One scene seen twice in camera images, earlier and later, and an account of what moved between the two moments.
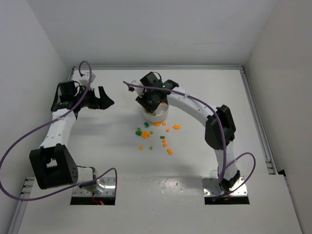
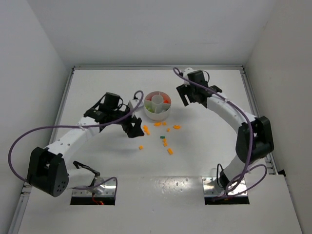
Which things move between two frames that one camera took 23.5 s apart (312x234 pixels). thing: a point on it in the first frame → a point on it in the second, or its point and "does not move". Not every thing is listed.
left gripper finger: [105, 101] → [134, 128]
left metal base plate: [109, 190] does not move
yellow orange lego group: [170, 151] does not move
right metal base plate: [209, 188] does not move
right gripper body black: [148, 105] → [189, 92]
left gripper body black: [98, 98] → [129, 123]
